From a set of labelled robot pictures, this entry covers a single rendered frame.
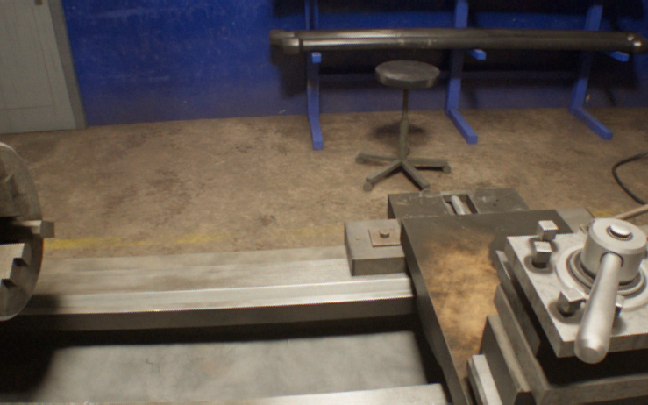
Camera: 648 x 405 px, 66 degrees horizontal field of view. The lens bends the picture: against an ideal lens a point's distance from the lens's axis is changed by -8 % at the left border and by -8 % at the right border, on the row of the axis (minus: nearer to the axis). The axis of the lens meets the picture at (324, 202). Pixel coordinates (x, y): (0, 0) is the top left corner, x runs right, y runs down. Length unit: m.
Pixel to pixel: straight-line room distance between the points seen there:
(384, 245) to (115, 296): 0.51
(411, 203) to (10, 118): 3.54
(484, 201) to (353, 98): 2.76
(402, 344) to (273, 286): 0.27
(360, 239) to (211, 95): 2.92
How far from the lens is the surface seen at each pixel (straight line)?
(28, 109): 4.23
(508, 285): 0.66
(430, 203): 1.18
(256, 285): 0.99
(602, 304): 0.49
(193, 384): 1.02
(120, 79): 3.95
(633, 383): 0.63
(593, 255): 0.58
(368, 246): 1.03
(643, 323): 0.58
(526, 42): 3.57
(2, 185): 0.78
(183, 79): 3.86
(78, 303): 1.06
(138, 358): 1.08
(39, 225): 0.84
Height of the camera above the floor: 1.49
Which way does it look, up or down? 32 degrees down
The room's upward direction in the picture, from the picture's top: 1 degrees counter-clockwise
